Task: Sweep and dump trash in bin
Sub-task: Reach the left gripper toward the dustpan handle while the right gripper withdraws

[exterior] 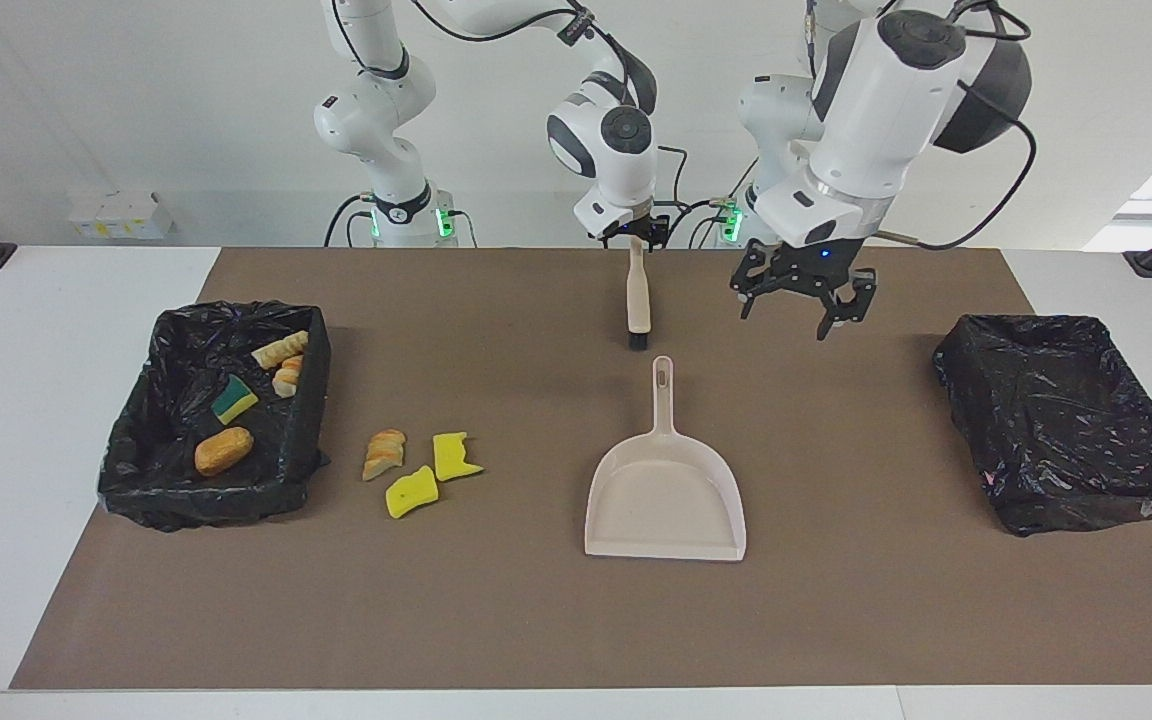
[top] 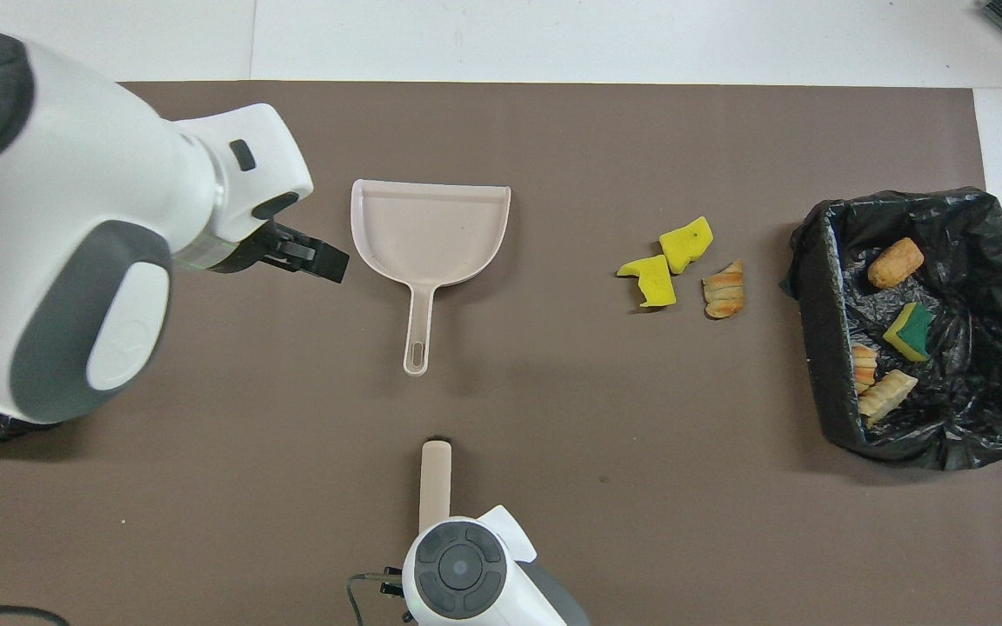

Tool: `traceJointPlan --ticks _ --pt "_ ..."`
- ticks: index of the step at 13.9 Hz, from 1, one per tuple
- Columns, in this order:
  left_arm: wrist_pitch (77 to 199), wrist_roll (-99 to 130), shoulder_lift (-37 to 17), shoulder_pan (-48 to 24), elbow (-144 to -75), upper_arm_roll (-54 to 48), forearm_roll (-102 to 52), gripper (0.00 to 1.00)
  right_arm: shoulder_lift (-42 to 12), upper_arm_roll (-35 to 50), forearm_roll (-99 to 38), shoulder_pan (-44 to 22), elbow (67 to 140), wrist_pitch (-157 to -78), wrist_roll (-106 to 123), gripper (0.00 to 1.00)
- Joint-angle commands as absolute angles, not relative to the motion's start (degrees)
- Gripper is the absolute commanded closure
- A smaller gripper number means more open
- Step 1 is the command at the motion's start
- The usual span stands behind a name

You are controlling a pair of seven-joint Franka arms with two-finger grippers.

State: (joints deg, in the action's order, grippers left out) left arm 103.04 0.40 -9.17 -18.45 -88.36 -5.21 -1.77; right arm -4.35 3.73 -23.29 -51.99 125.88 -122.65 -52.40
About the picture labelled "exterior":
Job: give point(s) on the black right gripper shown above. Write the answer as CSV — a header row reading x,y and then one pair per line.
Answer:
x,y
648,222

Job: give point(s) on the yellow sponge piece with dot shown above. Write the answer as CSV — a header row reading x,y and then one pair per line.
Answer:
x,y
411,493

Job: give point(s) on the yellow sponge piece green backing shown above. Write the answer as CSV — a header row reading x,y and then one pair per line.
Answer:
x,y
234,400

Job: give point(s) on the pale ridged bread piece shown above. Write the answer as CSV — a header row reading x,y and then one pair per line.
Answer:
x,y
279,350

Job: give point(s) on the beige plastic dustpan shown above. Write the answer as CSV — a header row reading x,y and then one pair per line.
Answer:
x,y
666,500

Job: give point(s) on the notched yellow sponge piece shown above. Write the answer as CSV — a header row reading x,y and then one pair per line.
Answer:
x,y
451,458

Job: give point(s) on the bin lined with black bag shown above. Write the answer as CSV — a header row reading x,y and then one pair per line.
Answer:
x,y
1066,420
156,440

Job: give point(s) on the beige brush with black bristles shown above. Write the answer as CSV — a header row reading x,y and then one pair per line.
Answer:
x,y
639,295

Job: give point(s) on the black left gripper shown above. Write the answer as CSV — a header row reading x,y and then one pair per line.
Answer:
x,y
811,262

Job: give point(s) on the striped bread slice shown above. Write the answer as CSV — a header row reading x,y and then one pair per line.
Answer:
x,y
383,455

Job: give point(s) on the brown table mat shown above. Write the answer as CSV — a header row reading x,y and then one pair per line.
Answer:
x,y
836,600

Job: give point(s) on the orange striped croissant piece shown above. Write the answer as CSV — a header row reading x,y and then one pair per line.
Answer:
x,y
287,382

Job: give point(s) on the brown oval bread roll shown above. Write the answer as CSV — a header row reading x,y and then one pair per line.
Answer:
x,y
224,450

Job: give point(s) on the white box with yellow labels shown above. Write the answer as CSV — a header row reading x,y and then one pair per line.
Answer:
x,y
121,215

